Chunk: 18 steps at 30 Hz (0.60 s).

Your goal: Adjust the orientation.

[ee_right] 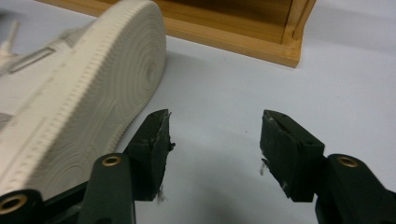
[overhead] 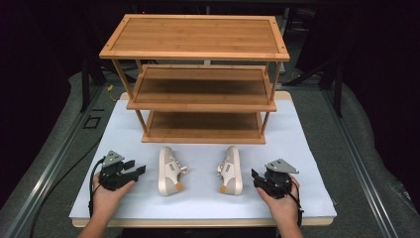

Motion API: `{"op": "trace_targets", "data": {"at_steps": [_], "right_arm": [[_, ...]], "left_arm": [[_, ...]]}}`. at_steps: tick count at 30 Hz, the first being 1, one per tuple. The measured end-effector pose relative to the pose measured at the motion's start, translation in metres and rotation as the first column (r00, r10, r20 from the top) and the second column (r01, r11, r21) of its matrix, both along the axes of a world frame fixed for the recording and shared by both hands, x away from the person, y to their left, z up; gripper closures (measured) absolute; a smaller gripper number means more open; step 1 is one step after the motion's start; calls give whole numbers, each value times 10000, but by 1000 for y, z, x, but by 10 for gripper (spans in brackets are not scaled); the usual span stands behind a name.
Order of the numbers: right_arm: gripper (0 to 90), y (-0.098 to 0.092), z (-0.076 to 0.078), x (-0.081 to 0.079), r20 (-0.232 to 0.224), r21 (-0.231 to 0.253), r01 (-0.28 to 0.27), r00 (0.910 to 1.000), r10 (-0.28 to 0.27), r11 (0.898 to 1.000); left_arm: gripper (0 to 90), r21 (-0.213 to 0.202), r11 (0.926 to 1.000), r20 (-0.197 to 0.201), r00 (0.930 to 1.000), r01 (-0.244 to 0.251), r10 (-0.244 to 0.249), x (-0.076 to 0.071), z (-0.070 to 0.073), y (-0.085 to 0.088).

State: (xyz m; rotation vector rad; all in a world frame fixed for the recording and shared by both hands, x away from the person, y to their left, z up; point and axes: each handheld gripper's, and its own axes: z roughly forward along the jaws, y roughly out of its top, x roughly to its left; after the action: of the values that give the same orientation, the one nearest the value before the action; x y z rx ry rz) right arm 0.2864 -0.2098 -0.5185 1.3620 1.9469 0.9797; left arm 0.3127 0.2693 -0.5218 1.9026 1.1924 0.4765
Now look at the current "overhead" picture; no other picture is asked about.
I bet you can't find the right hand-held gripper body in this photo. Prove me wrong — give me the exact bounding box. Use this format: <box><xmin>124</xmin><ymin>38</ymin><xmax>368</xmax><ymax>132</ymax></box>
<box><xmin>260</xmin><ymin>158</ymin><xmax>300</xmax><ymax>199</ymax></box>

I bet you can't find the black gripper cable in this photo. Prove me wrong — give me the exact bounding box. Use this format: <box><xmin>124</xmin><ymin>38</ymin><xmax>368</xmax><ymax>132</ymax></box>
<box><xmin>87</xmin><ymin>158</ymin><xmax>106</xmax><ymax>218</ymax></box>
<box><xmin>287</xmin><ymin>179</ymin><xmax>305</xmax><ymax>228</ymax></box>

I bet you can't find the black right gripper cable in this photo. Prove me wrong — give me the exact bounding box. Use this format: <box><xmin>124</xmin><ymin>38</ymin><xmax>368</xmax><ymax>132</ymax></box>
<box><xmin>287</xmin><ymin>179</ymin><xmax>305</xmax><ymax>228</ymax></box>

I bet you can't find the black floor cable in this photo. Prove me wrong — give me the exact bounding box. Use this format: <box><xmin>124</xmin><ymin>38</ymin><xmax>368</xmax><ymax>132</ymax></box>
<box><xmin>29</xmin><ymin>140</ymin><xmax>102</xmax><ymax>238</ymax></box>

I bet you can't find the dark metal stand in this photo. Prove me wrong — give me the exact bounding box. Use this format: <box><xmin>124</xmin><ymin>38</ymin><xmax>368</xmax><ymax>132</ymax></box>
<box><xmin>80</xmin><ymin>54</ymin><xmax>107</xmax><ymax>113</ymax></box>
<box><xmin>332</xmin><ymin>58</ymin><xmax>345</xmax><ymax>117</ymax></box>

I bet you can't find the wooden three-tier shoe rack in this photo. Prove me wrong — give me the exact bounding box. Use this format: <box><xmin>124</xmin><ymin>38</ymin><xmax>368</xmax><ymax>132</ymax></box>
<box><xmin>98</xmin><ymin>13</ymin><xmax>291</xmax><ymax>145</ymax></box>

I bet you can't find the metal floor rail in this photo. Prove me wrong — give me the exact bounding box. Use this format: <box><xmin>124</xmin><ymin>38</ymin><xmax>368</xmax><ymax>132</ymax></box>
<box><xmin>2</xmin><ymin>87</ymin><xmax>104</xmax><ymax>238</ymax></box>
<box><xmin>321</xmin><ymin>88</ymin><xmax>399</xmax><ymax>238</ymax></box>

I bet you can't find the beige sneaker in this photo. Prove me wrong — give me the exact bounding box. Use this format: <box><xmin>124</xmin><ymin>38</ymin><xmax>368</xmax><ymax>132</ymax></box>
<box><xmin>216</xmin><ymin>145</ymin><xmax>244</xmax><ymax>196</ymax></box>
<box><xmin>157</xmin><ymin>146</ymin><xmax>190</xmax><ymax>197</ymax></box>

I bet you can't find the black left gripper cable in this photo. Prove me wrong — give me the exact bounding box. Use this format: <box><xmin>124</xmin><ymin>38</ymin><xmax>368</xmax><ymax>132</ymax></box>
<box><xmin>87</xmin><ymin>158</ymin><xmax>106</xmax><ymax>218</ymax></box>

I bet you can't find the white table mat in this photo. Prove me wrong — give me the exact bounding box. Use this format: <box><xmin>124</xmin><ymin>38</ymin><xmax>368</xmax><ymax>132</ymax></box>
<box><xmin>68</xmin><ymin>98</ymin><xmax>338</xmax><ymax>220</ymax></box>

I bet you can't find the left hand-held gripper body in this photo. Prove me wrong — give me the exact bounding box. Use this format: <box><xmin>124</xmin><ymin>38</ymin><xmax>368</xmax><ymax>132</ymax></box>
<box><xmin>98</xmin><ymin>150</ymin><xmax>140</xmax><ymax>192</ymax></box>

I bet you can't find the person's right hand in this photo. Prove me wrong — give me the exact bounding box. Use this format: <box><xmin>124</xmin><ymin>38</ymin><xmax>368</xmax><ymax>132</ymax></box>
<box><xmin>257</xmin><ymin>176</ymin><xmax>302</xmax><ymax>228</ymax></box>

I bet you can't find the person's left hand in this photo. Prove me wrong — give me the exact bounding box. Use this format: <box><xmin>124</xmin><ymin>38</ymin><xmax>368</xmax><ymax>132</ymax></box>
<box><xmin>91</xmin><ymin>173</ymin><xmax>137</xmax><ymax>216</ymax></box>

